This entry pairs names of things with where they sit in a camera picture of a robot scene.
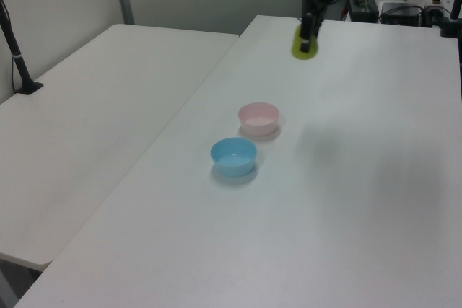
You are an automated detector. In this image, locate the black box with green label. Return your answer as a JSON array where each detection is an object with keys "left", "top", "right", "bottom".
[{"left": 346, "top": 0, "right": 379, "bottom": 22}]

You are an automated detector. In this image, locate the black camera pole with base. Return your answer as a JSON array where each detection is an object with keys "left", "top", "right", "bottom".
[{"left": 0, "top": 0, "right": 45, "bottom": 96}]

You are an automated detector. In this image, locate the olive green plate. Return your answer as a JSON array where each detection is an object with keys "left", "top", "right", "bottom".
[{"left": 290, "top": 24, "right": 321, "bottom": 61}]

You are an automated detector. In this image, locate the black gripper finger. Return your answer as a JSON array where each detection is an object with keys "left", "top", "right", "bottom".
[
  {"left": 313, "top": 3, "right": 325, "bottom": 38},
  {"left": 300, "top": 12, "right": 315, "bottom": 53}
]

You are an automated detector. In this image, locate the white side table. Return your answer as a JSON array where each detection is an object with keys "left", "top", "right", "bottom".
[{"left": 0, "top": 23, "right": 241, "bottom": 266}]

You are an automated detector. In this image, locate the black clamp camera mount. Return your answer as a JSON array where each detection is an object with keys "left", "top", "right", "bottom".
[{"left": 437, "top": 0, "right": 462, "bottom": 39}]

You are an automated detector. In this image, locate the pink plastic bowl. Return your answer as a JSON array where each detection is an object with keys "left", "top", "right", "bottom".
[{"left": 237, "top": 102, "right": 281, "bottom": 137}]

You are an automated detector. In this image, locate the blue plastic bowl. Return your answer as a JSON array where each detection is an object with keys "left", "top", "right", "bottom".
[{"left": 209, "top": 136, "right": 258, "bottom": 178}]

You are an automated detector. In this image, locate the black electronics box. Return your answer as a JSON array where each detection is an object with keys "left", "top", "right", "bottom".
[{"left": 380, "top": 1, "right": 424, "bottom": 27}]

